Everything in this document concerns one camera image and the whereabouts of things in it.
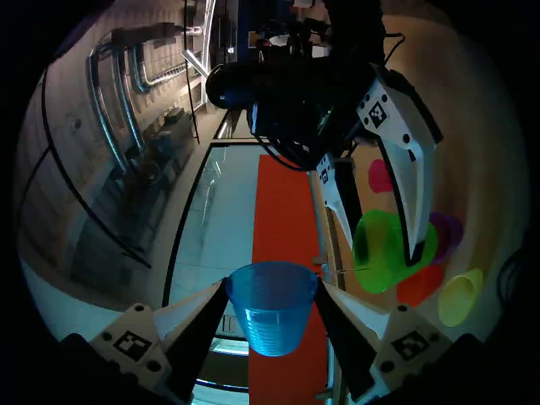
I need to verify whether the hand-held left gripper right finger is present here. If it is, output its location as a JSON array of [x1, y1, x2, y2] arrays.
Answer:
[[314, 279, 456, 404]]

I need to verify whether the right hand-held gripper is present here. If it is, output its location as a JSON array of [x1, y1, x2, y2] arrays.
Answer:
[[205, 55, 444, 267]]

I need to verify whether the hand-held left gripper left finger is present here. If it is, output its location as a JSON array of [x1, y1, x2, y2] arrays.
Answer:
[[89, 279, 232, 405]]

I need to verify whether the green plastic cup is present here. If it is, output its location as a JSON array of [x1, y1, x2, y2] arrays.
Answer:
[[352, 209, 439, 294]]

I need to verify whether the blue plastic cup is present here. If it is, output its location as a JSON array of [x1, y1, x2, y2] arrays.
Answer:
[[224, 261, 319, 358]]

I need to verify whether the pink plastic cup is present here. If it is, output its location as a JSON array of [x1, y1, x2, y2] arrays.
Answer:
[[368, 159, 396, 194]]

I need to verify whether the red plastic cup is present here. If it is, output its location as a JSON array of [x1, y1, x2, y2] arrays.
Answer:
[[396, 265, 446, 308]]

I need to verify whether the yellow plastic cup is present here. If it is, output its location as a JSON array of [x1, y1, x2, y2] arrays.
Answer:
[[437, 268, 485, 328]]

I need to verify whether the red desk screen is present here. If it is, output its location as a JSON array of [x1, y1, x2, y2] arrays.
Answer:
[[247, 154, 340, 405]]

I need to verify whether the purple plastic cup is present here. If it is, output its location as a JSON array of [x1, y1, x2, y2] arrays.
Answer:
[[429, 211, 465, 266]]

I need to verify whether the black cable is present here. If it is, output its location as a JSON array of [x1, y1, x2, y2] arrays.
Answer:
[[383, 32, 406, 65]]

